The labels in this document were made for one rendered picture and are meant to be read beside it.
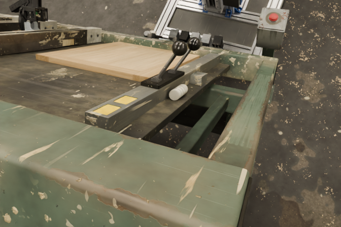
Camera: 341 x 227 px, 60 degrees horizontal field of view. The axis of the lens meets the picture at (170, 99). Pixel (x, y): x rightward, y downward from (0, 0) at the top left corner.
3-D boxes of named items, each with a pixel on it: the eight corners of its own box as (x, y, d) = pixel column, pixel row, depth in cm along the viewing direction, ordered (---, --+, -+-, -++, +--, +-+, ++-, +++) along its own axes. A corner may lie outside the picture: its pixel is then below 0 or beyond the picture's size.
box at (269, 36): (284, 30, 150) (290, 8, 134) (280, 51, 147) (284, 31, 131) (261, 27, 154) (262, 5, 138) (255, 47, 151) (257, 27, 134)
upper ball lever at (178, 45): (162, 86, 77) (192, 46, 72) (156, 90, 74) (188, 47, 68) (151, 77, 78) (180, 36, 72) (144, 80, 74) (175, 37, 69)
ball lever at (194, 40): (177, 78, 88) (205, 42, 83) (173, 80, 85) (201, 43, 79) (168, 70, 89) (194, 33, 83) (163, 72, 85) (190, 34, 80)
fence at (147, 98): (219, 63, 138) (220, 54, 137) (107, 138, 53) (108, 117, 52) (209, 61, 140) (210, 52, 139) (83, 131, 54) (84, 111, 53)
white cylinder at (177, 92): (178, 102, 77) (188, 94, 84) (179, 90, 76) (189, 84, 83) (168, 99, 78) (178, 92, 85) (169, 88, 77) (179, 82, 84)
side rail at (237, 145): (272, 85, 132) (277, 61, 129) (224, 292, 33) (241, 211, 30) (258, 83, 134) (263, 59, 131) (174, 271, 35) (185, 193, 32)
